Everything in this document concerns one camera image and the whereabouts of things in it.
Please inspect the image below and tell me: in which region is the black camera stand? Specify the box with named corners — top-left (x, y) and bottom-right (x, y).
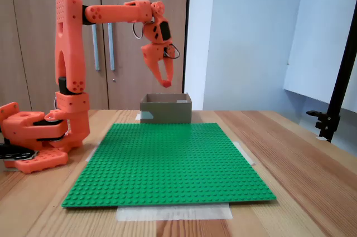
top-left (306, 11), bottom-right (357, 143)

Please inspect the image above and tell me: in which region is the short masking tape strip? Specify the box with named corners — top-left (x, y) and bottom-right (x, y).
top-left (85, 141), bottom-right (102, 162)

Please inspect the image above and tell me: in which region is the green lego baseplate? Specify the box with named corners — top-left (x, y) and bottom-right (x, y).
top-left (61, 122), bottom-right (277, 209)

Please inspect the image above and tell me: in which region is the wide masking tape strip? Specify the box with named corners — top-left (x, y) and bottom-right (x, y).
top-left (115, 203), bottom-right (233, 222)

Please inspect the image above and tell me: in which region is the cardboard box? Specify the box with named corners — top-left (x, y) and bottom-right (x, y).
top-left (139, 93), bottom-right (193, 124)

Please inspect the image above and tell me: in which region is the white wall panel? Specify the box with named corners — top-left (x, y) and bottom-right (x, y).
top-left (283, 0), bottom-right (357, 114)

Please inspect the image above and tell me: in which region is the metal cabinet handle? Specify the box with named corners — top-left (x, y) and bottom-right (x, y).
top-left (108, 22), bottom-right (115, 71)
top-left (91, 23), bottom-right (100, 71)

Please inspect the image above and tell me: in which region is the medium masking tape strip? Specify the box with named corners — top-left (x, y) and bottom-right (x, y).
top-left (233, 141), bottom-right (256, 166)

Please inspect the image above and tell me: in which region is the gripper motor cable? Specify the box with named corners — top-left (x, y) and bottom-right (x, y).
top-left (132, 20), bottom-right (181, 60)

